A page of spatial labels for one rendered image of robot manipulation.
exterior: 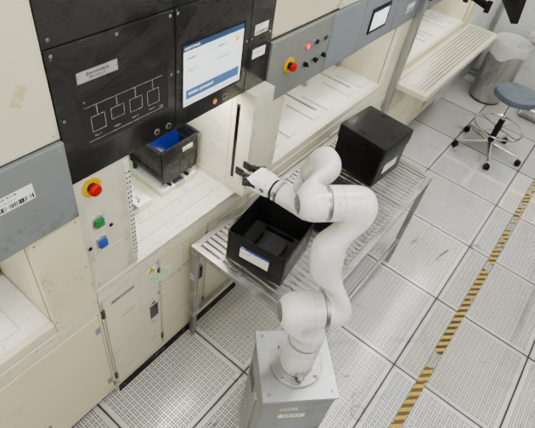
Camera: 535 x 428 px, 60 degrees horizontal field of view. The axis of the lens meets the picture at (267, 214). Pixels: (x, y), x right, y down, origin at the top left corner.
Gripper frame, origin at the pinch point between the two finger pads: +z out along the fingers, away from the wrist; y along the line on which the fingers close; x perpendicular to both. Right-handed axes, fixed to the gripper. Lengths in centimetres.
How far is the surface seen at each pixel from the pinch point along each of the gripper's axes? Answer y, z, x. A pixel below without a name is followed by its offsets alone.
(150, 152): -10.5, 40.3, -10.3
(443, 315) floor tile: 99, -95, -119
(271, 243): 10.3, -13.1, -42.0
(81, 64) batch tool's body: -52, 14, 55
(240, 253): -8.5, -10.1, -35.2
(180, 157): 0.3, 34.0, -15.2
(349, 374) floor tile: 26, -69, -119
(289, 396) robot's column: -40, -60, -43
